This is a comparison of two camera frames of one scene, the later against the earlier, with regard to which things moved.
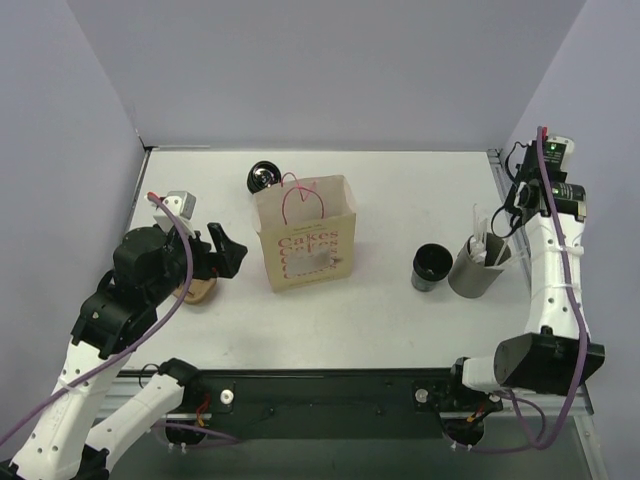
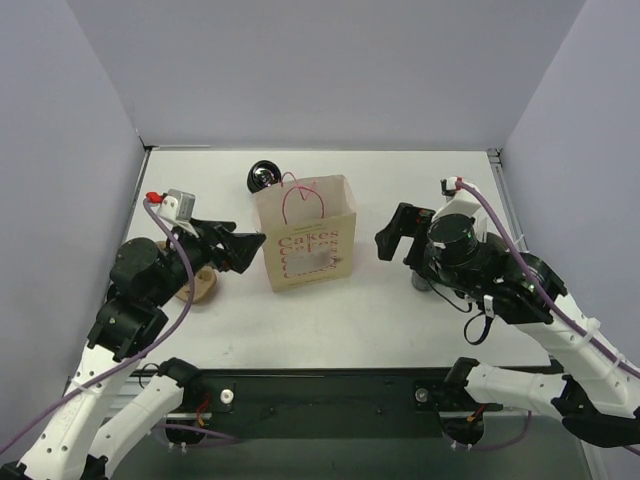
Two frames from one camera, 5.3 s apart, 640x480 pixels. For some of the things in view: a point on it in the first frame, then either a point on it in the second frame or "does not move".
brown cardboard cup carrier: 196,289 does not move
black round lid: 262,174 does not move
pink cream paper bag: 307,229 does not move
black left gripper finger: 231,259 to 242,249
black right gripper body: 522,198 to 414,240
